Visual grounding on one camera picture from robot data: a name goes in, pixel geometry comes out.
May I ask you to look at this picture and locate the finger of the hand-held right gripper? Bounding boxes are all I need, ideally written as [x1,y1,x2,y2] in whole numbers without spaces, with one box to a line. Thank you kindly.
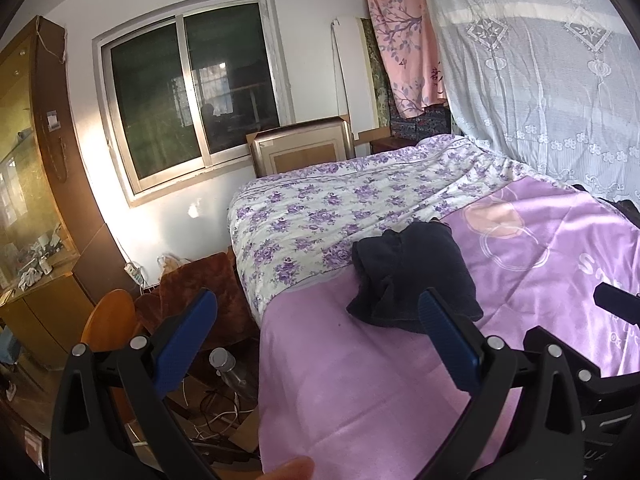
[594,282,640,326]
[522,325,608,406]

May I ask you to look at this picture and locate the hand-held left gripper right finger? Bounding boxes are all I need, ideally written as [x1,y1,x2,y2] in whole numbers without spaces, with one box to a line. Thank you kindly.
[417,287,586,480]

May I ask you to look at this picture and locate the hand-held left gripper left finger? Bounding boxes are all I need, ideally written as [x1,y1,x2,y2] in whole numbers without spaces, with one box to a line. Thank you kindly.
[49,287,219,480]

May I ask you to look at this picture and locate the navy knit cardigan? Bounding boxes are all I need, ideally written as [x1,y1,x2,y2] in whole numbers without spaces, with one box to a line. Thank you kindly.
[346,221,485,335]

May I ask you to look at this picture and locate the person's left hand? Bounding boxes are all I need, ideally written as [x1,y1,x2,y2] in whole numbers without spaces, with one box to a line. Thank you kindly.
[260,455,316,480]

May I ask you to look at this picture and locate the clear plastic bottle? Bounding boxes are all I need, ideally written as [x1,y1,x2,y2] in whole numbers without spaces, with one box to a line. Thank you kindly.
[208,347,258,403]

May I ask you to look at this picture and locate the brown cloth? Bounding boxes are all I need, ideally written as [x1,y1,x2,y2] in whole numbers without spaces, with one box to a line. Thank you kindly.
[135,250,261,361]

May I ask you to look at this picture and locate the plastic bag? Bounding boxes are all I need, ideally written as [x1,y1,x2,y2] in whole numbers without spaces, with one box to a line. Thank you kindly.
[157,255,193,273]

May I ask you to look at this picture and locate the round wooden chair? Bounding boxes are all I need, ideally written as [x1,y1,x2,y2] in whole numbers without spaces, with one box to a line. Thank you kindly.
[80,289,146,356]

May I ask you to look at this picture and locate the dark cloth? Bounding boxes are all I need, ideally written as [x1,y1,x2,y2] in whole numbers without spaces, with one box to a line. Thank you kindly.
[572,185,640,226]

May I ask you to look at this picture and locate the pink bed sheet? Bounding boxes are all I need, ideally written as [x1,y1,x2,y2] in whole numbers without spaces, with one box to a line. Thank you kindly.
[257,172,640,476]

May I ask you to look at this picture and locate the purple floral bed sheet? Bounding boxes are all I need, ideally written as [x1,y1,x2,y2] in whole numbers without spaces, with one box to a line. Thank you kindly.
[227,132,531,323]

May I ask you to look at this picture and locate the wooden glass cabinet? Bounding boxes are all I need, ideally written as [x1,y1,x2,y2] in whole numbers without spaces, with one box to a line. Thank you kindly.
[0,15,136,376]

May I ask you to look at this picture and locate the dark patterned fabric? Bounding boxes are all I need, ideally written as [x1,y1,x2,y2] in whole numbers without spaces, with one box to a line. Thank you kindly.
[387,105,456,142]

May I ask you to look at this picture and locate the sliding window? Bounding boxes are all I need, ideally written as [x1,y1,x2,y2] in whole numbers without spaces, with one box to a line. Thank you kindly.
[91,0,296,208]

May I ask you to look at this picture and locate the white lace cloth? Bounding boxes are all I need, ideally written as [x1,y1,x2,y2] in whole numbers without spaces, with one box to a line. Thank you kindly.
[417,0,640,206]

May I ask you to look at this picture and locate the green patterned board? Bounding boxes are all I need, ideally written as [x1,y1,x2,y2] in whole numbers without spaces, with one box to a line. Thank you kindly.
[360,17,393,133]

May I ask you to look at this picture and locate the white board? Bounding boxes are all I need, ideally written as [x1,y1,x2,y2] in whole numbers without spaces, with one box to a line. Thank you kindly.
[330,16,378,142]

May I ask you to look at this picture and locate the pink floral cloth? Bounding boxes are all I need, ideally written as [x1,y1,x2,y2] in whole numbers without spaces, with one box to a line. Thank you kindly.
[365,0,448,118]

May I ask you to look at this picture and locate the white cable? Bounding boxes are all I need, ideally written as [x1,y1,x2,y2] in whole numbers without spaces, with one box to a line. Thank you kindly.
[182,377,258,443]

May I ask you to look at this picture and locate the gold picture frame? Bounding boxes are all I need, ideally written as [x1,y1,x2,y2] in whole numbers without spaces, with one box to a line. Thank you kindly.
[245,116,357,179]

